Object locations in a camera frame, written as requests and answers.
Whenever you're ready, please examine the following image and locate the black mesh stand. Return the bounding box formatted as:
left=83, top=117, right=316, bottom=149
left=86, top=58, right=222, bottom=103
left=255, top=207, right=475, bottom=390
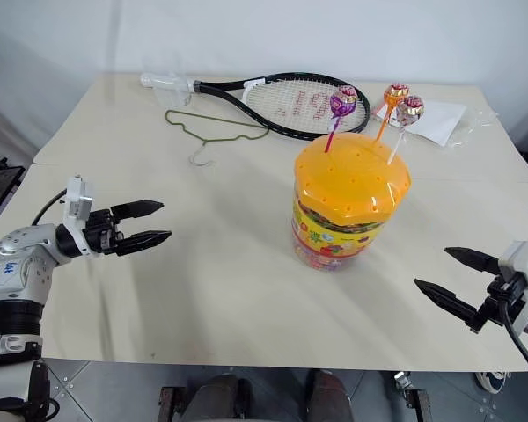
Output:
left=0, top=150, right=26, bottom=210

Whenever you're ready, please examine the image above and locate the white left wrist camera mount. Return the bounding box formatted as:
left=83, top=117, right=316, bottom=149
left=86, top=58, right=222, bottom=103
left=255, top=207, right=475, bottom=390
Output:
left=62, top=175, right=94, bottom=256

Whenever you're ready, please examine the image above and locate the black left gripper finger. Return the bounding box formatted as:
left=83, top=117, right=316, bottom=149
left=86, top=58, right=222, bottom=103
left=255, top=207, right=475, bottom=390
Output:
left=114, top=229, right=173, bottom=258
left=109, top=199, right=165, bottom=222

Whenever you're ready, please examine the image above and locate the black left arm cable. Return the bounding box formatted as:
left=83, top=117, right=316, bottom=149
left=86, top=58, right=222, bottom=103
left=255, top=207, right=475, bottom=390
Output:
left=30, top=188, right=68, bottom=228

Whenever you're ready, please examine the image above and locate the brown rounded shape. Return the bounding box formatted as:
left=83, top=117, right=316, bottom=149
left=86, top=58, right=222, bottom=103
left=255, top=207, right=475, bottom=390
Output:
left=309, top=369, right=352, bottom=422

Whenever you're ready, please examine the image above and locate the clear plastic bag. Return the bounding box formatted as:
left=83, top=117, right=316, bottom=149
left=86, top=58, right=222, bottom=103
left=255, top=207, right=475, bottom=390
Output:
left=447, top=106, right=499, bottom=151

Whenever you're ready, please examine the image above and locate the olive wire clothes hanger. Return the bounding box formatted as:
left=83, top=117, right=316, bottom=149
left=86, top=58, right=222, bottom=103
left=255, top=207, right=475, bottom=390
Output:
left=165, top=108, right=270, bottom=169

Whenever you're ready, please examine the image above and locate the white paper sheet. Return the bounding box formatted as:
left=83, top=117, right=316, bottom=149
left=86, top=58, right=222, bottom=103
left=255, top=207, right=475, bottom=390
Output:
left=375, top=98, right=468, bottom=148

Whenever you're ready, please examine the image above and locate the orange lollipop orange stick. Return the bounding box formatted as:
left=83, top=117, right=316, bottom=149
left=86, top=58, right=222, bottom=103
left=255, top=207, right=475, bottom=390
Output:
left=374, top=83, right=411, bottom=142

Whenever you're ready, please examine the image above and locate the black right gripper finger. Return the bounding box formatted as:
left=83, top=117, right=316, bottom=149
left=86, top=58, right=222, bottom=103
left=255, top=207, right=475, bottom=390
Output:
left=414, top=277, right=482, bottom=330
left=443, top=246, right=503, bottom=276

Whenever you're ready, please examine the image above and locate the purple lollipop pink stick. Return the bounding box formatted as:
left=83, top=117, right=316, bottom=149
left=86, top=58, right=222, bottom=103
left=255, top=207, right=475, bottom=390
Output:
left=324, top=85, right=359, bottom=154

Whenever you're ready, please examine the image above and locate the grey rounded shape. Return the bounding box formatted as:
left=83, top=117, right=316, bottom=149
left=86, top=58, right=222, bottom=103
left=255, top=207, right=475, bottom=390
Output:
left=187, top=373, right=253, bottom=422

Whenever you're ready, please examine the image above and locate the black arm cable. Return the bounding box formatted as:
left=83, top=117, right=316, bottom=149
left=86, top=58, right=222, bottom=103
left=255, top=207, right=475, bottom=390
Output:
left=30, top=188, right=68, bottom=228
left=501, top=299, right=528, bottom=399

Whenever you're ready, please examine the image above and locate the black tennis racket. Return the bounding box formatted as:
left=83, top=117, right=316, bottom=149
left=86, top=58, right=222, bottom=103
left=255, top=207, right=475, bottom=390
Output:
left=140, top=71, right=372, bottom=142

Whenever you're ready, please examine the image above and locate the orange perforated jar lid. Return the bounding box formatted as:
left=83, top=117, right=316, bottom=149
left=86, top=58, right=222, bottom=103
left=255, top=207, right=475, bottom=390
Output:
left=293, top=133, right=413, bottom=226

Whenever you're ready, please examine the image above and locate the clear plastic handle sleeve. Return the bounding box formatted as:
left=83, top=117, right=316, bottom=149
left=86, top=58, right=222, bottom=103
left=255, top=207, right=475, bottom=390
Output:
left=140, top=71, right=196, bottom=107

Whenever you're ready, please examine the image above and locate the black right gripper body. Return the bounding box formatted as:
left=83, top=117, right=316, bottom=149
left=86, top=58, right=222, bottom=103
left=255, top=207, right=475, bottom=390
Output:
left=468, top=271, right=528, bottom=335

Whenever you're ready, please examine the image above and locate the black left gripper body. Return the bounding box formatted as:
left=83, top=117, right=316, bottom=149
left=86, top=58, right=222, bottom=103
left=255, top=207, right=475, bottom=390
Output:
left=83, top=207, right=124, bottom=257

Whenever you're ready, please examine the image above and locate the black metal bracket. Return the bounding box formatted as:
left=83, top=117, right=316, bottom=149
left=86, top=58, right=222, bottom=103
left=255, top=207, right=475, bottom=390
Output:
left=393, top=371, right=433, bottom=422

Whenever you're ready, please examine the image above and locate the colourful clear candy jar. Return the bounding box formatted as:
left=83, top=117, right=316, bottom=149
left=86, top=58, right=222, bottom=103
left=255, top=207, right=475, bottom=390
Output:
left=289, top=193, right=391, bottom=273

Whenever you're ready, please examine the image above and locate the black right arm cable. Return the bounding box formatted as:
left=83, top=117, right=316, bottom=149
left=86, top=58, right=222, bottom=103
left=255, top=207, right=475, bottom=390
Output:
left=501, top=299, right=528, bottom=399

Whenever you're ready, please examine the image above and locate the white sneaker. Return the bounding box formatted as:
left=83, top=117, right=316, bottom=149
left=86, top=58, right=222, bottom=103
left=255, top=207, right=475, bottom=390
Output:
left=474, top=369, right=512, bottom=395

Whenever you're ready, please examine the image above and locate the red gold lollipop white stick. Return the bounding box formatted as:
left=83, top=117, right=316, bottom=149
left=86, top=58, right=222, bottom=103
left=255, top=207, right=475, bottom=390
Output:
left=386, top=93, right=425, bottom=166

